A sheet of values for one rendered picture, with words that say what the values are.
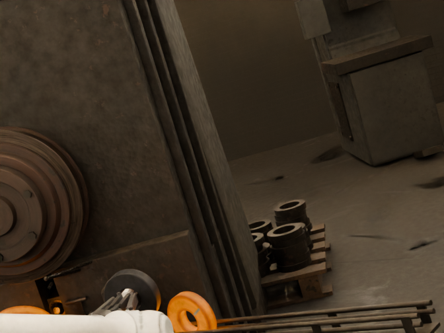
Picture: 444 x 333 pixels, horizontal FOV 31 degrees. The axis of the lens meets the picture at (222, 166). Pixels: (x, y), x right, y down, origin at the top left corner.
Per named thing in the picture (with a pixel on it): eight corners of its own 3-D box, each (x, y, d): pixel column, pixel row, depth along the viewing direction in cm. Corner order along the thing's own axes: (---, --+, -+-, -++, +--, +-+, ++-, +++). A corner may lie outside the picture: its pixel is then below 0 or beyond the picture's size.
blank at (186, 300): (201, 350, 223) (193, 356, 221) (166, 308, 226) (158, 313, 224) (226, 324, 213) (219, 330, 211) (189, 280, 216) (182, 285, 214)
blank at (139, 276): (99, 275, 215) (94, 279, 212) (148, 262, 209) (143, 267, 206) (120, 325, 218) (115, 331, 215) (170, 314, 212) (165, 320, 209)
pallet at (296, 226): (110, 347, 416) (84, 270, 409) (143, 290, 495) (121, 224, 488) (333, 295, 396) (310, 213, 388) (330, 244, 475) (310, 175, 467)
